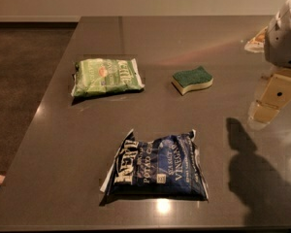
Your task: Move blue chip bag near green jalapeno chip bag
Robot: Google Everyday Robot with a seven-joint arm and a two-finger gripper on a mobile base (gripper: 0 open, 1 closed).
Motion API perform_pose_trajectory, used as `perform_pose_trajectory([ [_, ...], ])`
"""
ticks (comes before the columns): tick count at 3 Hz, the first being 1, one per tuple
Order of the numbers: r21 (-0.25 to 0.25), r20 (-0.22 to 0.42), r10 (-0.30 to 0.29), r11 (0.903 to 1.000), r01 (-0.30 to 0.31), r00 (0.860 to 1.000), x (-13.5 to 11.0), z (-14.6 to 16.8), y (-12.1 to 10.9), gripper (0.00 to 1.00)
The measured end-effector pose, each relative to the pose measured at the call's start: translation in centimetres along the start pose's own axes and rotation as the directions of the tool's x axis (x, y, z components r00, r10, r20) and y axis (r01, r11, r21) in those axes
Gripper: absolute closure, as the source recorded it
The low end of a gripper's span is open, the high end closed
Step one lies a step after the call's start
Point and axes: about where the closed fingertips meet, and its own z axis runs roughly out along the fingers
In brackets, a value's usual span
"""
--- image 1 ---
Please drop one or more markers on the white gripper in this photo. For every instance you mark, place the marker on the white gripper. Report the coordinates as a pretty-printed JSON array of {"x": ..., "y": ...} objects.
[{"x": 282, "y": 42}]

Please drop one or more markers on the blue Kettle chip bag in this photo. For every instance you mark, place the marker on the blue Kettle chip bag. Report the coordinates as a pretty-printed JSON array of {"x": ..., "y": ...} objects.
[{"x": 167, "y": 166}]

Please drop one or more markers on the green jalapeno chip bag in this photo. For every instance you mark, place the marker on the green jalapeno chip bag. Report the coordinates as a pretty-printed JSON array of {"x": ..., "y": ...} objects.
[{"x": 101, "y": 76}]

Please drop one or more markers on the green and yellow sponge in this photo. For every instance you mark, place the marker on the green and yellow sponge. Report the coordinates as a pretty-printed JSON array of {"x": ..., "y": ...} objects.
[{"x": 191, "y": 80}]

